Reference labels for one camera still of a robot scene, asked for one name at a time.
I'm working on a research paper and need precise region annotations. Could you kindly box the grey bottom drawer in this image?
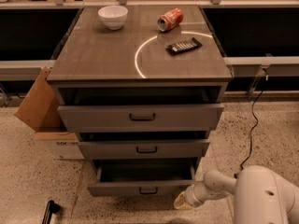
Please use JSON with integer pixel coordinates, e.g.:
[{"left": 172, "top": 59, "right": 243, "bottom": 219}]
[{"left": 88, "top": 158, "right": 197, "bottom": 197}]

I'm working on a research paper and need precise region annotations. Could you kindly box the grey drawer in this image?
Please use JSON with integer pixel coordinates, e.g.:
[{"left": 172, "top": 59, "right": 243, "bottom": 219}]
[
  {"left": 58, "top": 104, "right": 223, "bottom": 133},
  {"left": 88, "top": 158, "right": 197, "bottom": 197},
  {"left": 78, "top": 139, "right": 209, "bottom": 160}
]

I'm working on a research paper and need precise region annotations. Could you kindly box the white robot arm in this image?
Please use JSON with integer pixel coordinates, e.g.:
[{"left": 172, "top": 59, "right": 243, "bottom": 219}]
[{"left": 174, "top": 165, "right": 299, "bottom": 224}]

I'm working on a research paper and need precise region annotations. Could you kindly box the grey middle drawer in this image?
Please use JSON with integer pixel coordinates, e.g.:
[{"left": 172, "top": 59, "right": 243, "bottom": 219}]
[{"left": 78, "top": 139, "right": 209, "bottom": 160}]

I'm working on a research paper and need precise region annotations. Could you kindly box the grey top drawer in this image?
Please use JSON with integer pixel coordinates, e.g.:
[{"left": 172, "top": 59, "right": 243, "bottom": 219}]
[{"left": 58, "top": 104, "right": 223, "bottom": 133}]

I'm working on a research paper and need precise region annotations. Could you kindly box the grey drawer cabinet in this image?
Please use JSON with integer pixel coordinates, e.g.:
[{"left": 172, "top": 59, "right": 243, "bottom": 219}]
[{"left": 46, "top": 5, "right": 234, "bottom": 198}]

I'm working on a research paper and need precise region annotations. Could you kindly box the black snack bar packet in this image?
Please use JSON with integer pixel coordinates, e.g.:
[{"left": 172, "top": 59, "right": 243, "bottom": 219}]
[{"left": 165, "top": 37, "right": 202, "bottom": 55}]

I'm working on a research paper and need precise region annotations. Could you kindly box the cardboard box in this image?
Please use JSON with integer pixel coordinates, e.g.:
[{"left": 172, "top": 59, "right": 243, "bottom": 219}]
[{"left": 15, "top": 67, "right": 83, "bottom": 160}]

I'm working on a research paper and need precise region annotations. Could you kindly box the orange soda can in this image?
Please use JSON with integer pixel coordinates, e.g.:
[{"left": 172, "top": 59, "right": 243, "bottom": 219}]
[{"left": 157, "top": 8, "right": 183, "bottom": 32}]

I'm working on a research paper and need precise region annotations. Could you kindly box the white ceramic bowl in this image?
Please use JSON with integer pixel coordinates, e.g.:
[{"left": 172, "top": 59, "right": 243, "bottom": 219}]
[{"left": 98, "top": 6, "right": 128, "bottom": 30}]

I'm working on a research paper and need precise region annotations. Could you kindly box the black power cable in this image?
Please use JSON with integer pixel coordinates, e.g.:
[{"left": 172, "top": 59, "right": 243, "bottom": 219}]
[{"left": 234, "top": 90, "right": 265, "bottom": 177}]

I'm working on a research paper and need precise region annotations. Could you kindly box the black left base handle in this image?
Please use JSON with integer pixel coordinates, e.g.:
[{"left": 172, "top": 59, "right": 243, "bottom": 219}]
[{"left": 42, "top": 200, "right": 61, "bottom": 224}]

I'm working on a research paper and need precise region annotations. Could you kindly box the metal railing bracket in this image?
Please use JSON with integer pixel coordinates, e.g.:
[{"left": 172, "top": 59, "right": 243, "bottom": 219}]
[{"left": 247, "top": 53, "right": 272, "bottom": 101}]

